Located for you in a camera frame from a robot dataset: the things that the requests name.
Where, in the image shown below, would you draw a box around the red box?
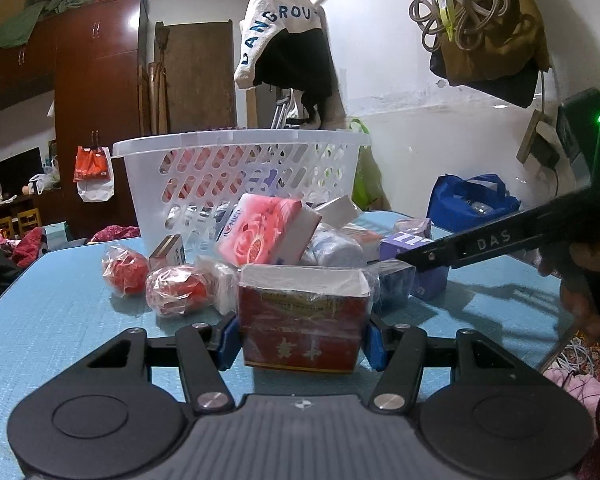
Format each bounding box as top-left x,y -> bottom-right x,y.
237,264 -> 374,374

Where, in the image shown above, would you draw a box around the person right hand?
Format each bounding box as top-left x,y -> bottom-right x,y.
539,242 -> 600,344

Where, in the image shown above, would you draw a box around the red wrapped ball right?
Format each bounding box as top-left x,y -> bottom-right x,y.
145,264 -> 214,318

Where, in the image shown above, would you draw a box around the red wrapped ball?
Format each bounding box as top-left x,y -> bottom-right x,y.
102,244 -> 149,297
145,264 -> 214,318

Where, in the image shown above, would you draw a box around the purple box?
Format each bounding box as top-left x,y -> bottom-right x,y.
379,232 -> 450,301

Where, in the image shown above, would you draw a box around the small brown white box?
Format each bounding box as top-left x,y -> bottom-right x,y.
148,234 -> 186,271

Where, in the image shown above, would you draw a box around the red wrapped ball left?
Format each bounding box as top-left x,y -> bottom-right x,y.
102,244 -> 149,297

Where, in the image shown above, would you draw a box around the white wrapped tissue roll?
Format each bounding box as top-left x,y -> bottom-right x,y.
300,224 -> 367,269

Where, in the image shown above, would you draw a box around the brown hanging bag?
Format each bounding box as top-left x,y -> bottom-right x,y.
429,0 -> 550,108

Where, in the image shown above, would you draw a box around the pink tissue pack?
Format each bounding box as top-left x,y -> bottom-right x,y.
215,193 -> 322,266

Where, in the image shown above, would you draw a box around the blue fabric bag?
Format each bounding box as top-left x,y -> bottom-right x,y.
427,174 -> 521,233

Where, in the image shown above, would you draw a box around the green white shopping bag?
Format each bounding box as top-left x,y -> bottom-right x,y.
351,145 -> 387,211

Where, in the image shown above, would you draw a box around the white plastic laundry basket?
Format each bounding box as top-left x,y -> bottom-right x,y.
112,129 -> 370,254

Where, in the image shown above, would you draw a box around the red white plastic bag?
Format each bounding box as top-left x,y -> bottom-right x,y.
73,146 -> 114,203

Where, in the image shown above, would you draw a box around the pile of dark clothes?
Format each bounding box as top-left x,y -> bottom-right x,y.
0,226 -> 47,296

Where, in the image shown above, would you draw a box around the black garment on hanger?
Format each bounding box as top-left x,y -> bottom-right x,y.
253,28 -> 334,126

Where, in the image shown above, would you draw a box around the brown wooden door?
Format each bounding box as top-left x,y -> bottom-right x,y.
154,21 -> 237,133

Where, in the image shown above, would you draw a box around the dark red wooden wardrobe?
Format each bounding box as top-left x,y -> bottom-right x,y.
0,0 -> 149,237

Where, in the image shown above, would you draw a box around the white hoodie blue letters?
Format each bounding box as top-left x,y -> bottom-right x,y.
234,0 -> 322,89

